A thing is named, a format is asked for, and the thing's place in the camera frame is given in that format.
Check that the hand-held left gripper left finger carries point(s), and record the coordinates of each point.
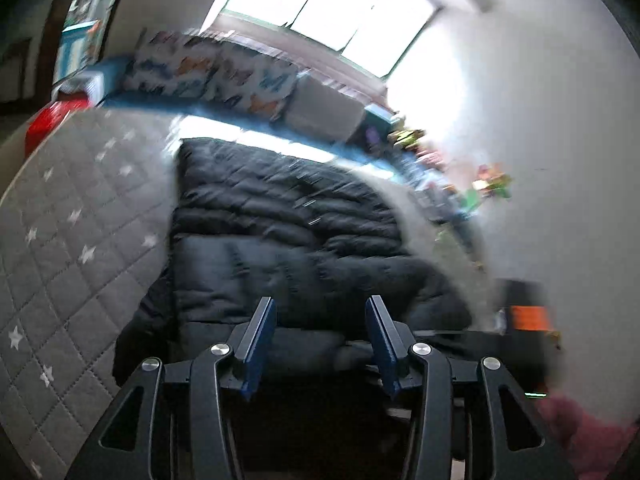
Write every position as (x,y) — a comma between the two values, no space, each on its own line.
(257,345)

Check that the grey quilted star mattress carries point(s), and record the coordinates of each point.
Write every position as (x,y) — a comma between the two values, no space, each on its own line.
(75,210)

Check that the blue cabinet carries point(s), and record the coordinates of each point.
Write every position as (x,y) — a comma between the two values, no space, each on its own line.
(77,47)

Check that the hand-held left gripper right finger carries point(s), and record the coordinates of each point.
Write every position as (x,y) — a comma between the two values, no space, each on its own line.
(382,345)

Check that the pink plush toy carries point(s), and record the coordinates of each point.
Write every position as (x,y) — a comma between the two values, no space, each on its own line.
(435,157)

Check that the red plastic stool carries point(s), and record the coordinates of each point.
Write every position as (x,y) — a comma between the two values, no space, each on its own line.
(47,122)

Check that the green framed window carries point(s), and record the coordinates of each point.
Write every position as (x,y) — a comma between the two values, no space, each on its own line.
(340,10)

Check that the butterfly print pillow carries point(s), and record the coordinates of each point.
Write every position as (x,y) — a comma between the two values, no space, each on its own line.
(170,65)
(255,82)

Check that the purple plush toy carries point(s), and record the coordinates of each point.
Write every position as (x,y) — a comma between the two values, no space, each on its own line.
(372,135)

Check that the black quilted down jacket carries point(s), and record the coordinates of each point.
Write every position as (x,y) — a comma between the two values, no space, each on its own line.
(290,230)

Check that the pink cloth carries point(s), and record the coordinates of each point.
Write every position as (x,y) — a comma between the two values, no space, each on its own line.
(585,435)

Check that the grey storage box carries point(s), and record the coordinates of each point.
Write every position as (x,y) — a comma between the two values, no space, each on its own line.
(325,110)

